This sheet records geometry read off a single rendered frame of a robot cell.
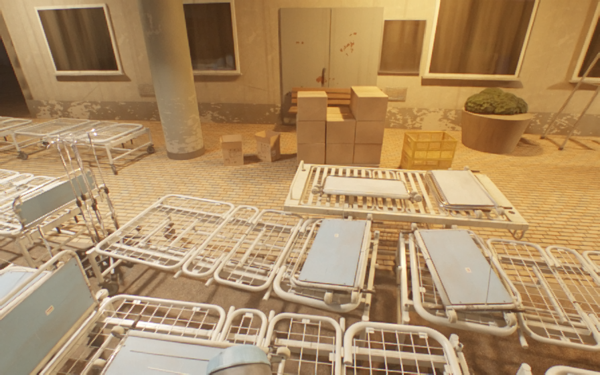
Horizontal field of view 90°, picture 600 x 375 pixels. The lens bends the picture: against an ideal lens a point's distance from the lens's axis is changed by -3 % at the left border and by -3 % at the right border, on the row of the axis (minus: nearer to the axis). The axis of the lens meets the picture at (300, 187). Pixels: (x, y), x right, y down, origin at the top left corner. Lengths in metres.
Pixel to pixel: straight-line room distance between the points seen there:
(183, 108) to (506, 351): 4.73
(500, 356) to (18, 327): 2.67
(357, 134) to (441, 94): 2.94
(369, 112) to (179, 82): 2.78
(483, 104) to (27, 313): 5.94
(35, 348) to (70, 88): 7.68
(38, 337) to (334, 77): 5.90
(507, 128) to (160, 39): 5.42
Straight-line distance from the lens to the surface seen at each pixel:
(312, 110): 4.22
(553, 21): 7.48
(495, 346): 2.66
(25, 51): 9.74
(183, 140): 5.27
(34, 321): 1.93
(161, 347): 1.74
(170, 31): 5.04
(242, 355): 0.63
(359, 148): 4.47
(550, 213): 4.57
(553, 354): 2.81
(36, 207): 3.29
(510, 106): 6.22
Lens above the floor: 1.90
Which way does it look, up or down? 27 degrees down
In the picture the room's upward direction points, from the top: straight up
